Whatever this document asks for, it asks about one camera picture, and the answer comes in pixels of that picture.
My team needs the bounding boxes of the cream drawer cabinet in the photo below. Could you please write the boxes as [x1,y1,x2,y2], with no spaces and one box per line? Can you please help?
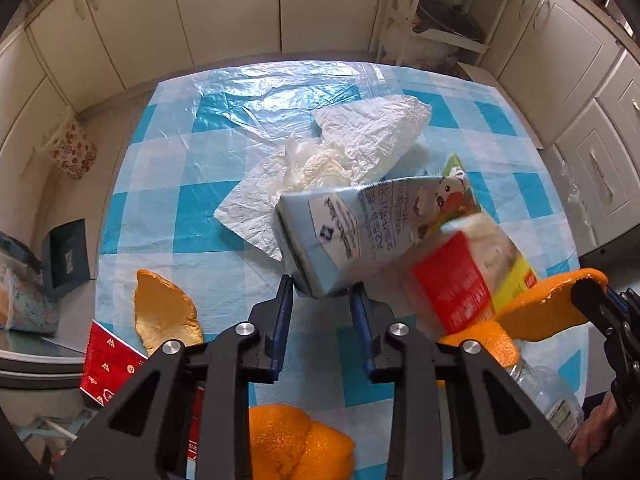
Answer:
[495,0,640,261]

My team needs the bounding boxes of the person's right hand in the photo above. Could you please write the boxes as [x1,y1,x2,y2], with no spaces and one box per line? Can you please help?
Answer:
[575,391,621,467]

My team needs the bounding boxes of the floral hanging bag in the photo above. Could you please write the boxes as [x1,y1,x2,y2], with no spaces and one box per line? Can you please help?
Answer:
[52,107,98,181]

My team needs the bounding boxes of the white shelf rack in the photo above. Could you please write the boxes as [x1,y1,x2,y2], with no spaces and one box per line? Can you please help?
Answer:
[370,0,516,68]

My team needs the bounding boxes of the crumpled white tissue paper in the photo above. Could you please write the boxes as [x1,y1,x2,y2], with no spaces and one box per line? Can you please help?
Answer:
[213,94,433,261]

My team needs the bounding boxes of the cream lower kitchen cabinets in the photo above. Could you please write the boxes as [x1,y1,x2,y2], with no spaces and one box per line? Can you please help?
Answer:
[0,0,396,136]

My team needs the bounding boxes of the orange peel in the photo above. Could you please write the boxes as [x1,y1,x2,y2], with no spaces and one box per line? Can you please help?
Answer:
[133,269,204,358]
[248,404,357,480]
[492,269,609,343]

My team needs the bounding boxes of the clear plastic sheet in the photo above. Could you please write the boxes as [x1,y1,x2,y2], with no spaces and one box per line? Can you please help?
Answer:
[192,62,388,128]

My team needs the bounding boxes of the floral patterned pouch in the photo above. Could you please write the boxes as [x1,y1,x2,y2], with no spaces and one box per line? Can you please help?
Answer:
[0,265,61,337]

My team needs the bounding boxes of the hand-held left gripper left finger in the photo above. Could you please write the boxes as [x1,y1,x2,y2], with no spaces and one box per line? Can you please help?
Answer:
[55,274,296,480]

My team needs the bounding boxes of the dark teal square container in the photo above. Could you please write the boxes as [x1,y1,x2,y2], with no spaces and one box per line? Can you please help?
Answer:
[41,218,91,301]

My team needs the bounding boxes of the clear plastic bottle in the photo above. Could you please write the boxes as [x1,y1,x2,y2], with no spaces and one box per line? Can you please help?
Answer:
[507,355,586,446]

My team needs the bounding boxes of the clear plastic bag on drawer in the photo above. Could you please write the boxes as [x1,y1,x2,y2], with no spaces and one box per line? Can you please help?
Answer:
[559,154,597,221]

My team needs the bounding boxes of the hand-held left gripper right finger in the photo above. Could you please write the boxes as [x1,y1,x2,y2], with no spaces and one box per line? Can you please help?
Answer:
[348,284,586,480]

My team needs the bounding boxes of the light blue milk carton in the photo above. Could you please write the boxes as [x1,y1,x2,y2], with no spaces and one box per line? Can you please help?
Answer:
[275,154,496,299]

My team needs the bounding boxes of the red patterned packet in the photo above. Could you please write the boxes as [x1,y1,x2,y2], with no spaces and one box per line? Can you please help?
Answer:
[80,322,206,466]

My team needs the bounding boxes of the blue white checked tablecloth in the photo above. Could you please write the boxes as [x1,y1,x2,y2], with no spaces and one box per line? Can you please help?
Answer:
[95,60,586,480]

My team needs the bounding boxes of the red and yellow snack packet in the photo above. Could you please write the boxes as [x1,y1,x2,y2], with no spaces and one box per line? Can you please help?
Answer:
[410,212,538,336]

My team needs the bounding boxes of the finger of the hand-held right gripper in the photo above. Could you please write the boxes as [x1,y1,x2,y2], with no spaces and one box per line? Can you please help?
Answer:
[571,276,640,361]

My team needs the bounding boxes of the black pot with glass lid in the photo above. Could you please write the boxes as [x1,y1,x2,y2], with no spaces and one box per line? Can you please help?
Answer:
[412,0,488,43]

